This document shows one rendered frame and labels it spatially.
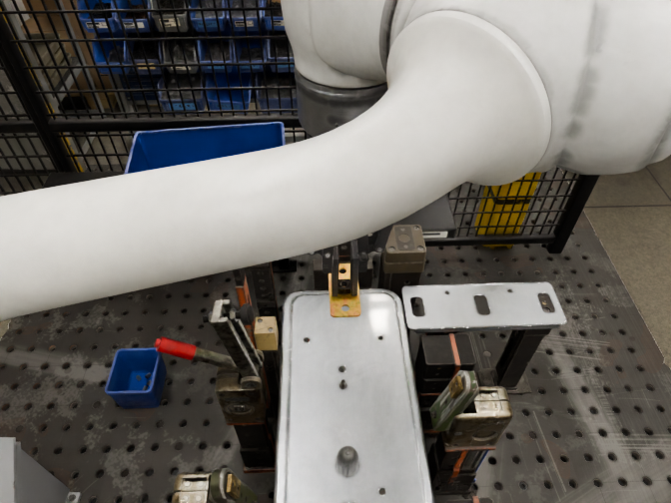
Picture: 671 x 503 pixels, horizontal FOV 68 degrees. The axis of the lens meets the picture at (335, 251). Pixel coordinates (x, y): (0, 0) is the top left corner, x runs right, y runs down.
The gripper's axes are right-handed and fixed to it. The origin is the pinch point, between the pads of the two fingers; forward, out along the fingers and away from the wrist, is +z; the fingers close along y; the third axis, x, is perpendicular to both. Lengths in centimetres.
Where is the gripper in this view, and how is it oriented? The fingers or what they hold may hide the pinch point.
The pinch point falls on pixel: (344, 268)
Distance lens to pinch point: 60.0
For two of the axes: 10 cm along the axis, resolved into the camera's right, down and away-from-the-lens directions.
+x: -0.4, -7.3, 6.8
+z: 0.0, 6.8, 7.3
